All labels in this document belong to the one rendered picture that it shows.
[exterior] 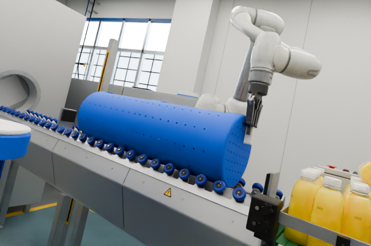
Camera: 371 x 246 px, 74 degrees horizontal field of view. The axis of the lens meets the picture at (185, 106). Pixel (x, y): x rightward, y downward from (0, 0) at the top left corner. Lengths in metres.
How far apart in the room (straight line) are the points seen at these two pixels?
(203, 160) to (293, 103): 2.93
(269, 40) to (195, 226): 0.73
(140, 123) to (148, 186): 0.26
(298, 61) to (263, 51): 0.14
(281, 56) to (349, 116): 2.81
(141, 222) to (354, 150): 3.06
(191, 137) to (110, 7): 5.02
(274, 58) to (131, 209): 0.84
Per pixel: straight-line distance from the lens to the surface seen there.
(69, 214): 2.26
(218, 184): 0.91
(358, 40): 4.03
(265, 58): 0.99
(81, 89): 3.66
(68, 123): 1.81
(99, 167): 1.28
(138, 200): 1.10
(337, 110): 3.76
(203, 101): 1.58
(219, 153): 0.86
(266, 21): 1.54
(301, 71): 1.07
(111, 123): 1.22
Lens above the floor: 1.15
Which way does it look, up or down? 4 degrees up
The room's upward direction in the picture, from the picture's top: 12 degrees clockwise
